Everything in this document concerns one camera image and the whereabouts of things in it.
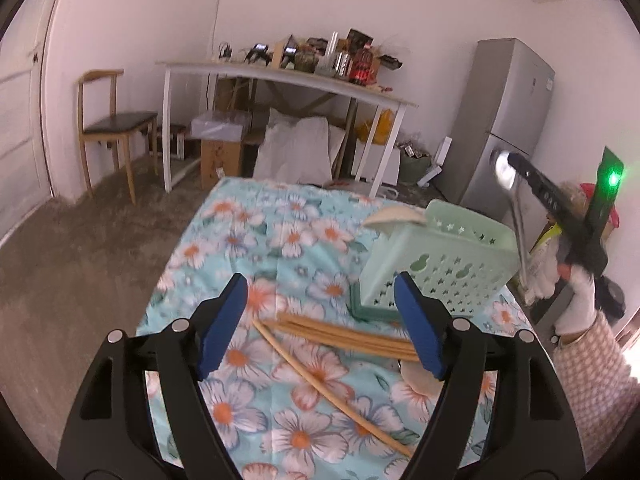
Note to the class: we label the right white gloved hand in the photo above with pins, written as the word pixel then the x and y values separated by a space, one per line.
pixel 543 271

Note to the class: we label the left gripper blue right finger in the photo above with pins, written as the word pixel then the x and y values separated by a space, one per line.
pixel 531 431

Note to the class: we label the mint green utensil holder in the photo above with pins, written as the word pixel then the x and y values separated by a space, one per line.
pixel 459 257

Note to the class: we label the metal spoon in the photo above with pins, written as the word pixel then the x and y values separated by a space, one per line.
pixel 510 170

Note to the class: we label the floral blue tablecloth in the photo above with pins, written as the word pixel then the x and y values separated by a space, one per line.
pixel 299 248

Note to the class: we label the white rice paddle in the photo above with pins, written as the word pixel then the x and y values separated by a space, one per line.
pixel 419 379

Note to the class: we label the cream plastic soup ladle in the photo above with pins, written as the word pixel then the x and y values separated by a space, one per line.
pixel 389 218

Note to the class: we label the green bag on floor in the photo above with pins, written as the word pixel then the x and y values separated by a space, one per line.
pixel 414 163

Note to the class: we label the red cola bottles pack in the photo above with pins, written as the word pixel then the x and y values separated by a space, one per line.
pixel 361 66

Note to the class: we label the wooden chopstick lone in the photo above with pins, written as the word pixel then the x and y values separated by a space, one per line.
pixel 328 394

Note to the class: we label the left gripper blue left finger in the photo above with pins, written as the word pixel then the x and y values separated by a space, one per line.
pixel 109 432

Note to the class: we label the yellow plastic bag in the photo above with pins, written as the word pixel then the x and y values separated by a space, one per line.
pixel 382 131

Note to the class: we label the wooden chair dark seat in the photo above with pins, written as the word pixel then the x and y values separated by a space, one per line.
pixel 114 130

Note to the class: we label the white wooden side table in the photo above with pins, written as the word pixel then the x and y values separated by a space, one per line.
pixel 332 86

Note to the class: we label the cardboard box under table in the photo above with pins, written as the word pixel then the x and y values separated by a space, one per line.
pixel 219 159

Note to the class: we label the white sack under table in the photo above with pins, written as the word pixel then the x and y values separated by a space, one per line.
pixel 298 150

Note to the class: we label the white panel door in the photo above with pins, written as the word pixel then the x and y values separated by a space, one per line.
pixel 25 182

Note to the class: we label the right forearm checked sleeve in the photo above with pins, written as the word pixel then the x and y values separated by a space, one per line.
pixel 599 388

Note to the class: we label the silver refrigerator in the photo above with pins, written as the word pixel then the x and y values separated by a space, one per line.
pixel 504 107

